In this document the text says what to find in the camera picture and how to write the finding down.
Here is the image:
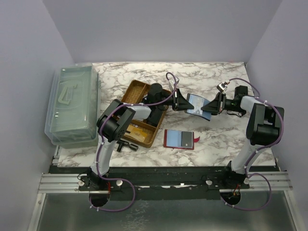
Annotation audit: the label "grey VIP card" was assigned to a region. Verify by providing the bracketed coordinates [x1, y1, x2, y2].
[181, 131, 193, 148]

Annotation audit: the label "woven wicker organizer tray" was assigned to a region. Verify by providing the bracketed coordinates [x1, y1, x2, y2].
[121, 79, 166, 148]

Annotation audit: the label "red card holder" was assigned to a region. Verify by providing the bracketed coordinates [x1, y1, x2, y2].
[163, 129, 200, 150]

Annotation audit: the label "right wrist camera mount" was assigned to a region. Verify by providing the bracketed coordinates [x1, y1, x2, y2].
[217, 81, 230, 92]

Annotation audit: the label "aluminium frame rail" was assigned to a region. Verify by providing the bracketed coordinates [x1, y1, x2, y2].
[38, 174, 89, 193]

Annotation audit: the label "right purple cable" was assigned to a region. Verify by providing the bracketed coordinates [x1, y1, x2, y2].
[220, 78, 285, 211]

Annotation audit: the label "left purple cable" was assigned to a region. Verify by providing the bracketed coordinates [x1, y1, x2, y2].
[96, 72, 180, 212]

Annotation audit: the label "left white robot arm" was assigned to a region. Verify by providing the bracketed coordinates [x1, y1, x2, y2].
[91, 83, 194, 177]

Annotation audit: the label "clear plastic storage box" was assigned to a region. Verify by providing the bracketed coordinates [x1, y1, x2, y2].
[44, 63, 101, 149]

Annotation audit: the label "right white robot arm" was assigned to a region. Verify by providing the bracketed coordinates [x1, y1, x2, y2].
[202, 85, 284, 174]

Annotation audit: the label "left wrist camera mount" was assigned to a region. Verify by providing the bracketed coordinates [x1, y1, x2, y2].
[168, 77, 179, 91]

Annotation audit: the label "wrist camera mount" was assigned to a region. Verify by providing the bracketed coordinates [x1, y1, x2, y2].
[168, 77, 179, 91]
[217, 81, 230, 92]

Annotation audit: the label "black T-shaped tool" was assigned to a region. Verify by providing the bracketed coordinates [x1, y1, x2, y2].
[117, 140, 139, 152]

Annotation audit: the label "gold cards in tray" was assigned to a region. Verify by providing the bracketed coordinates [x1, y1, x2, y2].
[125, 125, 147, 142]

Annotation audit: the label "black card holder in tray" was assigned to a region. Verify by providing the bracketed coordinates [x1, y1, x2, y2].
[146, 105, 166, 127]

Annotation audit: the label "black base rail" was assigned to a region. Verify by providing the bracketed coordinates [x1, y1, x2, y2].
[48, 166, 285, 201]

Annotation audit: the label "purple cable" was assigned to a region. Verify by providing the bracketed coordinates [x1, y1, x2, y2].
[96, 72, 180, 212]
[220, 78, 285, 211]

